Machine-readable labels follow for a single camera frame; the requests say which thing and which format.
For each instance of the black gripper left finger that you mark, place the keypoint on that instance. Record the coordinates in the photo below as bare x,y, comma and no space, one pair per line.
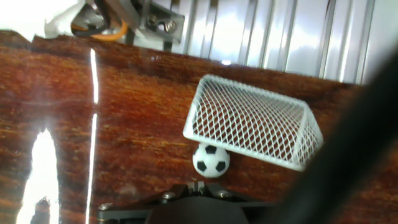
149,203

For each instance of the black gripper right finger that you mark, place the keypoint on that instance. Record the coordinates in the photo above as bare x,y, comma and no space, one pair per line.
230,199

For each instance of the small black white soccer ball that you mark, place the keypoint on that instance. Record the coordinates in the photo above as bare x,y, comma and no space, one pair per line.
211,161

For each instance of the white mesh mini goal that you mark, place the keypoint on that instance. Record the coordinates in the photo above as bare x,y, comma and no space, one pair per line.
248,124

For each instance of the red-brown wooden board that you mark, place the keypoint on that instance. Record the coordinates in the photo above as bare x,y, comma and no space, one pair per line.
140,124

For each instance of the orange tube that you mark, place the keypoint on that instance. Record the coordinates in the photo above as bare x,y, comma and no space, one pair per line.
115,35

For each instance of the grey metal clamp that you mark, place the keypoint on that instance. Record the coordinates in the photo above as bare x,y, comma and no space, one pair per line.
161,21

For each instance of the white crumpled wrap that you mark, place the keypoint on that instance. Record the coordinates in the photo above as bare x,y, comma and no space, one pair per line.
59,25

